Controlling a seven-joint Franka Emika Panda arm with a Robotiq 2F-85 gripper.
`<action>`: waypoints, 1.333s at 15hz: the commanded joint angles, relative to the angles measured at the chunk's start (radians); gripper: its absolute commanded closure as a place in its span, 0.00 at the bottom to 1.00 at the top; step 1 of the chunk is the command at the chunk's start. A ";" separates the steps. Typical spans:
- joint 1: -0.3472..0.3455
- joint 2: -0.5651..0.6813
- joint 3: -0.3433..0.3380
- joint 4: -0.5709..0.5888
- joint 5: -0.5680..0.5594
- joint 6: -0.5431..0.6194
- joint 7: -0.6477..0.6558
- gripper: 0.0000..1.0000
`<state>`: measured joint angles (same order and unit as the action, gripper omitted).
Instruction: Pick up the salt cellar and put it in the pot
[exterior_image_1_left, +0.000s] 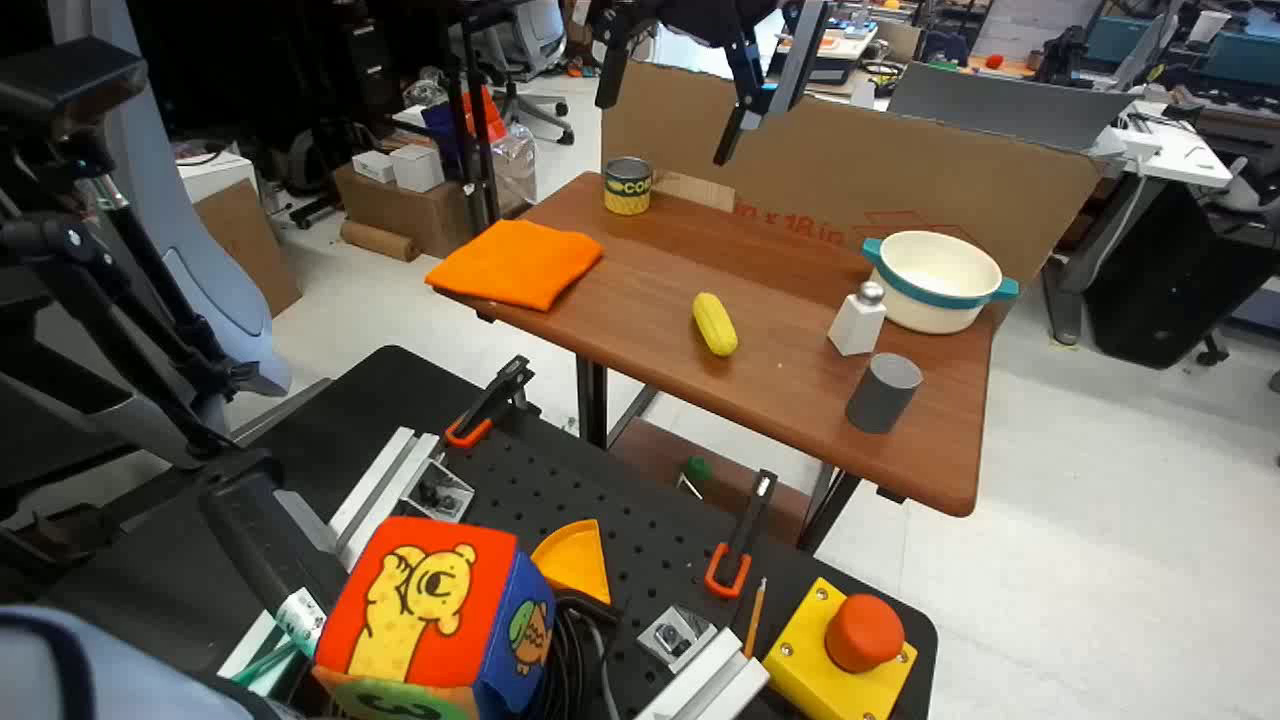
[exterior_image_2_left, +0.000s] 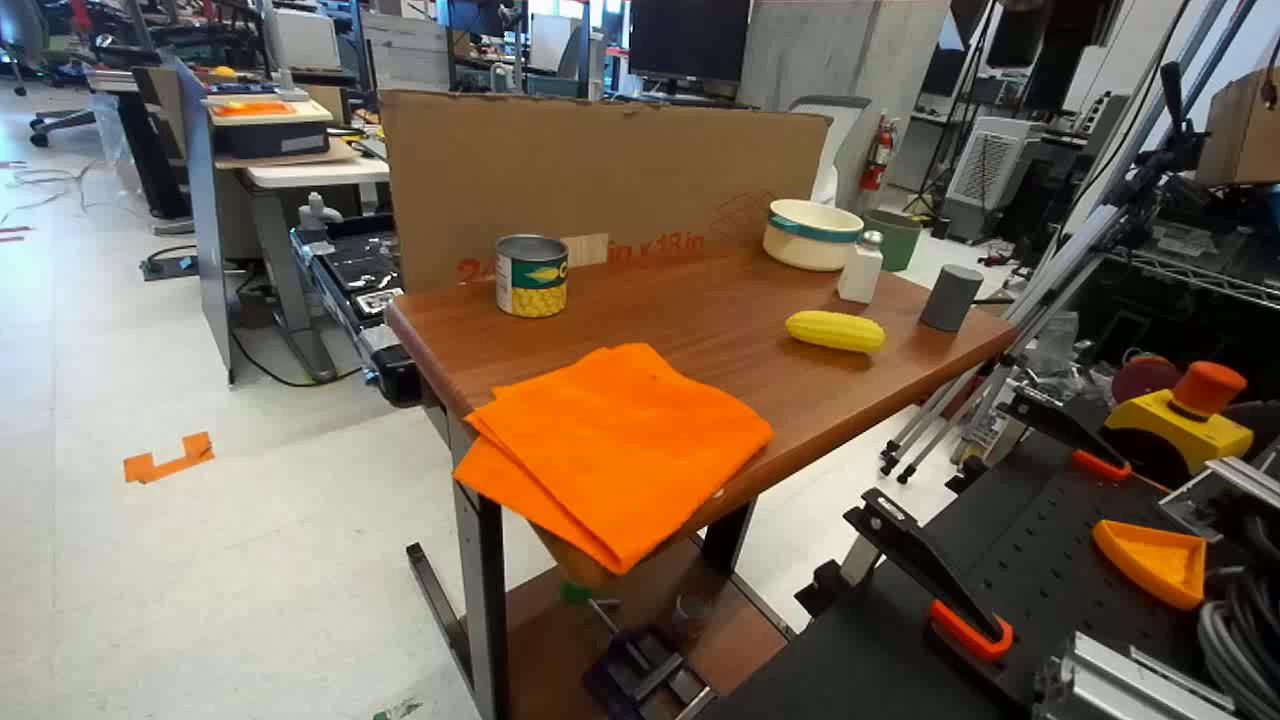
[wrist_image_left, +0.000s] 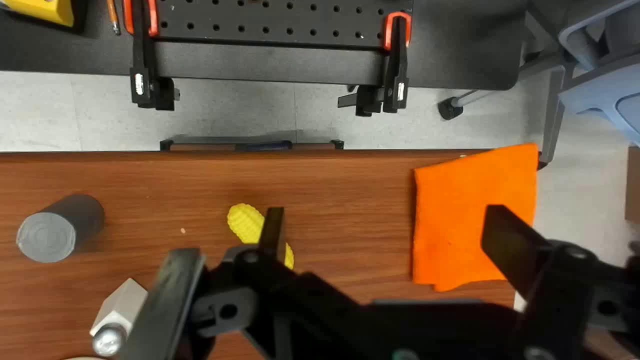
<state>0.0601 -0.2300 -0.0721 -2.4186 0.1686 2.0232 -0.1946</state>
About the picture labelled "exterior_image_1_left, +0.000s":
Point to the black perforated base board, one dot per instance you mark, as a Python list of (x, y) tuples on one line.
[(627, 513)]

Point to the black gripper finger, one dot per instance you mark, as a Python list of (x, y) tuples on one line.
[(620, 53), (737, 112)]

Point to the yellow orange wedge piece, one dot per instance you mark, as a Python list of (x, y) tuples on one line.
[(576, 562)]

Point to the wooden pencil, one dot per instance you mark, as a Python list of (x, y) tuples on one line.
[(758, 616)]

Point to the grey cylindrical cup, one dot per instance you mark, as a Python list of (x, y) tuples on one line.
[(883, 394)]

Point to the white office desk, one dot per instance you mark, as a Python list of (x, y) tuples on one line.
[(1166, 145)]

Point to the orange folded cloth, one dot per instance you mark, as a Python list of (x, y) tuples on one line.
[(517, 262)]

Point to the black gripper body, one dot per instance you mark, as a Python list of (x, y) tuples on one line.
[(712, 16)]

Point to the black orange spring clamp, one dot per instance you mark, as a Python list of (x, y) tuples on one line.
[(741, 542), (486, 403)]

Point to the colourful plush bear cube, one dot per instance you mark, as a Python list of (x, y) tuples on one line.
[(427, 621)]

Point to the small flat wooden block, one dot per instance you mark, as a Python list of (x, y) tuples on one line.
[(696, 195)]

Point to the black camera tripod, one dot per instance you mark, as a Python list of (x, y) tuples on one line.
[(80, 292)]

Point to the grey desk panel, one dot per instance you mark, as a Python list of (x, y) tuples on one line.
[(1012, 105)]

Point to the tall brown cardboard box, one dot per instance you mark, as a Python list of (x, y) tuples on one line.
[(247, 241)]

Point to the white small boxes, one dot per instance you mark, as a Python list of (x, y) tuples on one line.
[(402, 165)]

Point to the yellow emergency stop button box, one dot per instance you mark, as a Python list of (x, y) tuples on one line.
[(832, 660)]

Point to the yellow toy corn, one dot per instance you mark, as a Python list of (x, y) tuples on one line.
[(712, 325)]

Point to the black table leg frame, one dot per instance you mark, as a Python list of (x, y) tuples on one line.
[(595, 403)]

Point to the printed marker tag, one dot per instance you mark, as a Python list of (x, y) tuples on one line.
[(672, 636), (437, 488)]

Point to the white salt cellar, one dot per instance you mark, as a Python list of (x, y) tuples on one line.
[(857, 323)]

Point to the aluminium profile rail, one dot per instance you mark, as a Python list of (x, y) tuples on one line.
[(384, 485), (706, 681)]

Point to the small green object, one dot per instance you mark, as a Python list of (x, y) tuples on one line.
[(693, 477)]

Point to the low brown cardboard box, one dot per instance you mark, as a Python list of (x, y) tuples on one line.
[(406, 214)]

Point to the small green-lidded jar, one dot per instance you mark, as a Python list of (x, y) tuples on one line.
[(627, 184)]

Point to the white pot with teal rim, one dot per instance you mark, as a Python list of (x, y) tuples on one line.
[(933, 277)]

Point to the blue grey office chair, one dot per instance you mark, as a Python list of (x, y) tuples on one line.
[(181, 225)]

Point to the brown cardboard panel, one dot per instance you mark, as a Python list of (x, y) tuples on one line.
[(852, 160)]

